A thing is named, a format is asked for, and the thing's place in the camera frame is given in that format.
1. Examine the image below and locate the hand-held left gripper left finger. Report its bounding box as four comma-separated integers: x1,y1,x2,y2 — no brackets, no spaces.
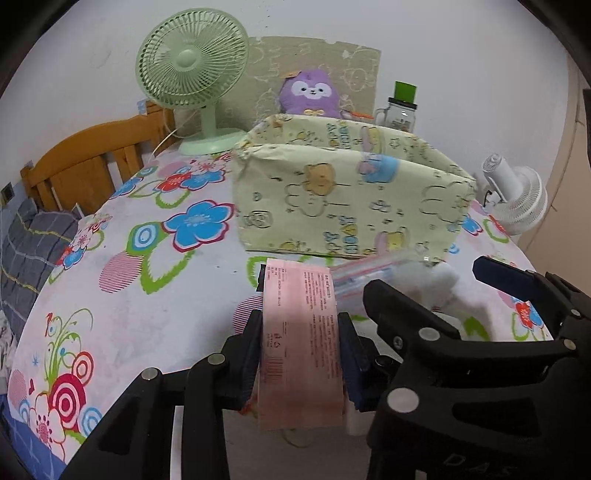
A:
60,310,265,480

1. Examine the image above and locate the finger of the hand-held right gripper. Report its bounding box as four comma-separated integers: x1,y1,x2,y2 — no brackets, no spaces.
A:
363,279,462,359
472,256,591,342

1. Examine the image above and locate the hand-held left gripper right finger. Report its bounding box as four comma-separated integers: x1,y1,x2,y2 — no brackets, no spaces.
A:
338,313,400,414

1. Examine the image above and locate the white fluffy cloth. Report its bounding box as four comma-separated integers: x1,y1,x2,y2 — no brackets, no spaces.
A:
397,261,462,315

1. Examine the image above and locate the clear plastic zip bag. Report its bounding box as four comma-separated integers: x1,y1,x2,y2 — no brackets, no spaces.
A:
330,251,416,315

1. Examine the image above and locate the pink rectangular box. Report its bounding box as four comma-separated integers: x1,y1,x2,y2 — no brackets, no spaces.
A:
257,258,347,431

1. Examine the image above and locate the yellow patterned storage box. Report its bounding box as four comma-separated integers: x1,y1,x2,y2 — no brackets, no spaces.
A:
232,113,478,259

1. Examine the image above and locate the white standing fan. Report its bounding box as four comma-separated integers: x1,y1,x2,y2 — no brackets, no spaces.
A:
480,154,549,237

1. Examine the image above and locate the floral tablecloth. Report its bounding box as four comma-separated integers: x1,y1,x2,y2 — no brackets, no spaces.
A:
8,150,555,464

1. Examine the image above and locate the beige door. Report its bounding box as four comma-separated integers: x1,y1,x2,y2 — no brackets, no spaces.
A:
545,46,591,232

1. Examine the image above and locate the glass jar with green lid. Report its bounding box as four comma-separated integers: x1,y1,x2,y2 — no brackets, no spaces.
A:
374,80,419,134

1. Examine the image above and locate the purple plush toy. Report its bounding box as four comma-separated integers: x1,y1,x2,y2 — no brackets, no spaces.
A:
278,69,342,117

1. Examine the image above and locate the green patterned cardboard sheet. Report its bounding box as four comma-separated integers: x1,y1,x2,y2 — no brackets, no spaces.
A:
217,36,382,130

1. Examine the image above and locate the blue cloth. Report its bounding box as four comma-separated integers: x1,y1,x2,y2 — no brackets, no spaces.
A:
0,392,70,480

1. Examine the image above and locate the grey plaid cushion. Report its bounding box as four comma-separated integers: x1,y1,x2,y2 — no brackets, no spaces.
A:
0,198,79,365

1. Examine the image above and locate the wooden bed headboard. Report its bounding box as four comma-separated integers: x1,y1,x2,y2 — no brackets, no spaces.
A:
20,111,178,215

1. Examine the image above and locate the green desk fan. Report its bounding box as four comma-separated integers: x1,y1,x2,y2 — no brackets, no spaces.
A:
135,10,250,156

